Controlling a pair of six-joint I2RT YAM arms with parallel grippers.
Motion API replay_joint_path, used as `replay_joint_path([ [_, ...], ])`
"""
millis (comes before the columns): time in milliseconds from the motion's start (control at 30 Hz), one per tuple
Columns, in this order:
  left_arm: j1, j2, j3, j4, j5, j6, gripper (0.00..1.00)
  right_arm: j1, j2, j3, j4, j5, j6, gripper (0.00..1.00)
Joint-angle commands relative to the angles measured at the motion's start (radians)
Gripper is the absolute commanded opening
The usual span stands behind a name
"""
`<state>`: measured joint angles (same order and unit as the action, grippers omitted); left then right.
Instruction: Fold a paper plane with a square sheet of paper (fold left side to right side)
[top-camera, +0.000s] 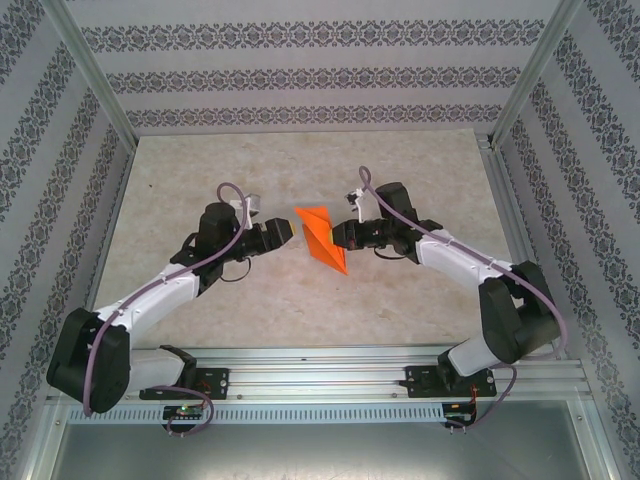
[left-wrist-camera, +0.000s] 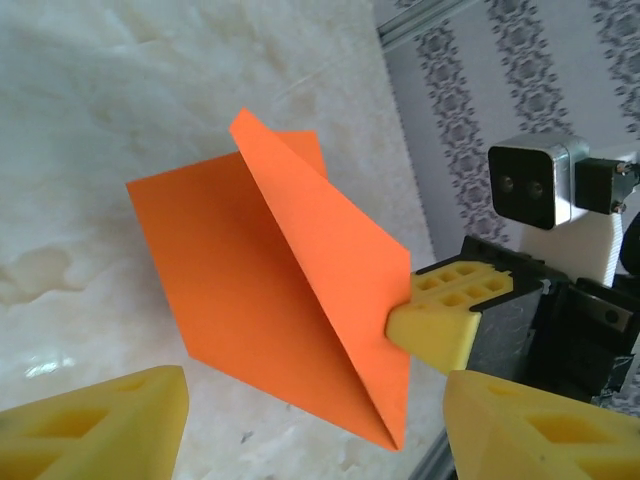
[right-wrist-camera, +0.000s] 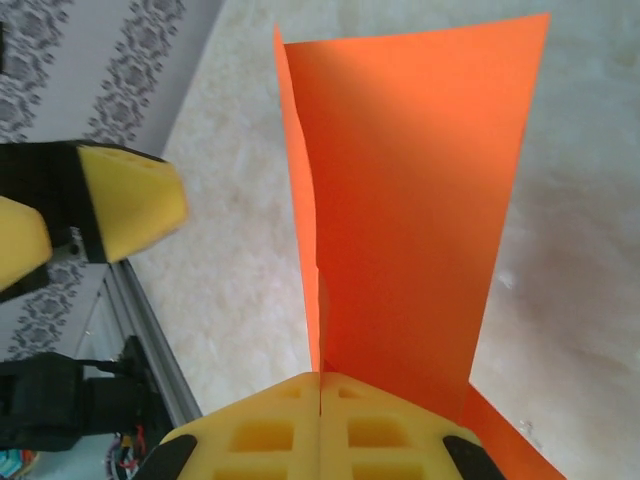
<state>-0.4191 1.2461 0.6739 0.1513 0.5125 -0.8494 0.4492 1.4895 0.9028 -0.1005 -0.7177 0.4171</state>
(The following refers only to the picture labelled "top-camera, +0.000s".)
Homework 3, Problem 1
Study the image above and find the slotted grey cable duct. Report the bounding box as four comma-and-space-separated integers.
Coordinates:
67, 403, 446, 424

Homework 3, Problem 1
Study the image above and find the left aluminium frame post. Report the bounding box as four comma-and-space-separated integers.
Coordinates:
43, 0, 140, 149

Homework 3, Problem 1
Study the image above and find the right aluminium side rail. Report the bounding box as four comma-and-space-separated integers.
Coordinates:
477, 132, 571, 361

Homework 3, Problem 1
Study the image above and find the right aluminium frame post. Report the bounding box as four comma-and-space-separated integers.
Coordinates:
489, 0, 589, 151

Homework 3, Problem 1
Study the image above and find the aluminium frame post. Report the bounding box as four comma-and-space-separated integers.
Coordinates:
489, 0, 589, 151
43, 0, 140, 149

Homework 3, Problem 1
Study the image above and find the aluminium side rail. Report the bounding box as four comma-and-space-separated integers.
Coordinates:
64, 142, 139, 366
477, 132, 571, 361

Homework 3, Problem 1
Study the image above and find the orange paper sheet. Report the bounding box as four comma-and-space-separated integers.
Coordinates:
293, 204, 350, 276

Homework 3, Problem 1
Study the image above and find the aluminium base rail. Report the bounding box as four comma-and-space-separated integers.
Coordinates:
47, 344, 594, 404

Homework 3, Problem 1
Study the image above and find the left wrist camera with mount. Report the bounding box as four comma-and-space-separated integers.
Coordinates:
229, 193, 263, 226

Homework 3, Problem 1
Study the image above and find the left aluminium side rail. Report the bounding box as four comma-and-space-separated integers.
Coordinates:
64, 142, 139, 366

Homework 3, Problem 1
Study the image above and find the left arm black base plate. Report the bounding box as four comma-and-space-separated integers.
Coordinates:
139, 367, 231, 401

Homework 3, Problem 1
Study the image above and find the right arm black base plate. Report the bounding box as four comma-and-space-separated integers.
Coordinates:
405, 364, 497, 399

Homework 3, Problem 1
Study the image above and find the grey metal sheet panel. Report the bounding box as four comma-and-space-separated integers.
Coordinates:
29, 422, 616, 480

